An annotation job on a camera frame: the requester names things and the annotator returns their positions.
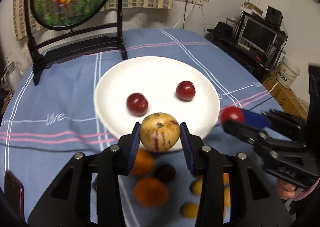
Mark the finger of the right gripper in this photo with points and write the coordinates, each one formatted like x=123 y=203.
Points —
x=260 y=119
x=263 y=144

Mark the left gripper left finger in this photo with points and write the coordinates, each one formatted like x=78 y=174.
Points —
x=117 y=160

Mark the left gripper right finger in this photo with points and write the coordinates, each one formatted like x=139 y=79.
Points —
x=203 y=160

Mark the orange mandarin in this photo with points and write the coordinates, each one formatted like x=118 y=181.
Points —
x=227 y=192
x=150 y=192
x=144 y=163

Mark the red plum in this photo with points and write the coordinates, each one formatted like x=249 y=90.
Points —
x=185 y=91
x=232 y=113
x=137 y=104

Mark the small yellow fruit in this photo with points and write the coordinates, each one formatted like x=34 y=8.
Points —
x=189 y=210

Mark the striped yellow pepino melon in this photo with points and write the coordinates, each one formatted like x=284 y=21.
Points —
x=159 y=132

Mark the right hand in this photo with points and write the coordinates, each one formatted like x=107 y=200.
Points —
x=285 y=190

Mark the cardboard box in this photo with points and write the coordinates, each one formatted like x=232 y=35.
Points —
x=285 y=97

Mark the small yellow-green fruit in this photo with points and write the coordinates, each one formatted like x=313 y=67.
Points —
x=196 y=187

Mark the dark purple plum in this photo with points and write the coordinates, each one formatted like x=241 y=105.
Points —
x=165 y=173

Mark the white plastic bucket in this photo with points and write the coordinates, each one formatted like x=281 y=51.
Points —
x=286 y=73

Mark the blue plaid tablecloth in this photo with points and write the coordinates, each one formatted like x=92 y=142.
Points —
x=45 y=124

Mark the white round plate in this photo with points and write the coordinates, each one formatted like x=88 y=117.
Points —
x=156 y=78

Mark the dark smartphone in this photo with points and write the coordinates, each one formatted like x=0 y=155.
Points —
x=14 y=192

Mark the black speaker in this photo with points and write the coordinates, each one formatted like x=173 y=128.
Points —
x=274 y=17

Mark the round embroidery screen stand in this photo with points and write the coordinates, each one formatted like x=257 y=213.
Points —
x=41 y=34

